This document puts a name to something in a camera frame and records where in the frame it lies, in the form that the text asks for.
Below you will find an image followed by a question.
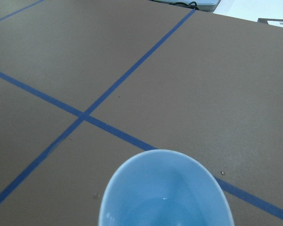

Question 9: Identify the light blue plastic cup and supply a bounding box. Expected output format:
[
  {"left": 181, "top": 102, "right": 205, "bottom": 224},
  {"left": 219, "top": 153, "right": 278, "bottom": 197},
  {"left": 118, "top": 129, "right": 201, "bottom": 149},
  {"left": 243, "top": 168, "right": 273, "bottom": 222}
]
[{"left": 98, "top": 149, "right": 234, "bottom": 226}]

